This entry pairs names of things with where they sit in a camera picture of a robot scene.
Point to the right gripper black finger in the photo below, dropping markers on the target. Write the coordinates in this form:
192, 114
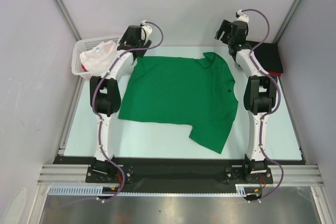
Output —
223, 29
227, 39

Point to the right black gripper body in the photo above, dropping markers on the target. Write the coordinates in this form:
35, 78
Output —
231, 41

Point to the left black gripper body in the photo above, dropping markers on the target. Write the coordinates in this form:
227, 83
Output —
144, 44

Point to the green t shirt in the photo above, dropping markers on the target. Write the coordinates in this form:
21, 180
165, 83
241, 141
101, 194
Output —
184, 91

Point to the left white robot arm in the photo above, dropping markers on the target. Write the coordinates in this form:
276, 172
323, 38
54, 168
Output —
105, 97

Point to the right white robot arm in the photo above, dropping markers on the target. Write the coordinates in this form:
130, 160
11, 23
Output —
262, 95

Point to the folded black t shirt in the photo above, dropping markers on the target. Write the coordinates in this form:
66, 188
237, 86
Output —
268, 56

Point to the white t shirt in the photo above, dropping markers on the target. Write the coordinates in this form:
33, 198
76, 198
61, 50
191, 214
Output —
99, 59

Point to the white plastic laundry basket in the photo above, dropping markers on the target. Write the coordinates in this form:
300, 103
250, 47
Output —
86, 45

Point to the folded red t shirt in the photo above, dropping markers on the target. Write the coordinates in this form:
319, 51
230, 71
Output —
277, 74

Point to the red t shirt in basket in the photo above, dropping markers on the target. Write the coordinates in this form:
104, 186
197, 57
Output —
85, 70

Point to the black front mat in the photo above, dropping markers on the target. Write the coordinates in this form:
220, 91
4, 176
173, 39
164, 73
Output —
173, 187

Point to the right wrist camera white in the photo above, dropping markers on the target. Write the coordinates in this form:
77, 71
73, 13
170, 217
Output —
240, 16

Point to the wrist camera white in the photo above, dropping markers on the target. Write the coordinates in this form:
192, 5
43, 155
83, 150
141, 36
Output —
240, 16
146, 30

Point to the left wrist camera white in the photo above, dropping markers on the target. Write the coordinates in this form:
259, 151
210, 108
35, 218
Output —
146, 30

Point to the right aluminium corner post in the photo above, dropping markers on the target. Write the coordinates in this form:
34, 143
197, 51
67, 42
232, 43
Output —
289, 16

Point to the aluminium corner post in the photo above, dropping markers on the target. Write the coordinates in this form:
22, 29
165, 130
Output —
289, 16
67, 19

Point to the left aluminium corner post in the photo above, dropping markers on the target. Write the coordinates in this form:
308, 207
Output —
67, 19

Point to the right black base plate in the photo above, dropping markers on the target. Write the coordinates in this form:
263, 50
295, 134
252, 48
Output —
250, 172

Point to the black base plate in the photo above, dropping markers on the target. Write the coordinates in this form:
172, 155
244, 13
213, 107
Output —
250, 172
103, 172

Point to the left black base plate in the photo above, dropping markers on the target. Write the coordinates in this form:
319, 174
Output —
103, 172

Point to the aluminium front rail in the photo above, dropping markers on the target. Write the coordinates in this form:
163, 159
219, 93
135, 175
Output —
288, 175

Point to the right slotted cable duct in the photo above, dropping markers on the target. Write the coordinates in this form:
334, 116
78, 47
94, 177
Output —
249, 192

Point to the slotted cable duct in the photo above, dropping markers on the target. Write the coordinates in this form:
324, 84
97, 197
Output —
83, 190
249, 192

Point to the left slotted cable duct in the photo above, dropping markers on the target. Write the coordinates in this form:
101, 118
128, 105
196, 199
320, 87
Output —
83, 190

